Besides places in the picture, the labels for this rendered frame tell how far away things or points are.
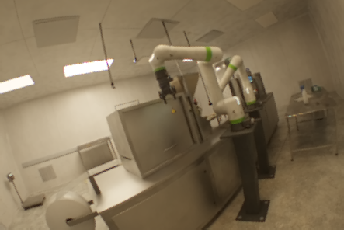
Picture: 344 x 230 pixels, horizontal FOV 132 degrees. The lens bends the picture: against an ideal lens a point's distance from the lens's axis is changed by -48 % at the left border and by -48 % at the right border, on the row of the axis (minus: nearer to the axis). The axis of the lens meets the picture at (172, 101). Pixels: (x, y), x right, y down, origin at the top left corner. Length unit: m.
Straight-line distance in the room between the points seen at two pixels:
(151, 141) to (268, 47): 5.24
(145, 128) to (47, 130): 4.13
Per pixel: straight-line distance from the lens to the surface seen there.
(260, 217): 1.61
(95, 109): 5.03
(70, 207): 1.26
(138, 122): 1.15
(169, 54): 0.95
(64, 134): 4.93
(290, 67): 5.66
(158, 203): 1.09
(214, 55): 1.10
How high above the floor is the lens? 1.25
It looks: 1 degrees up
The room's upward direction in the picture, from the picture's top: 18 degrees counter-clockwise
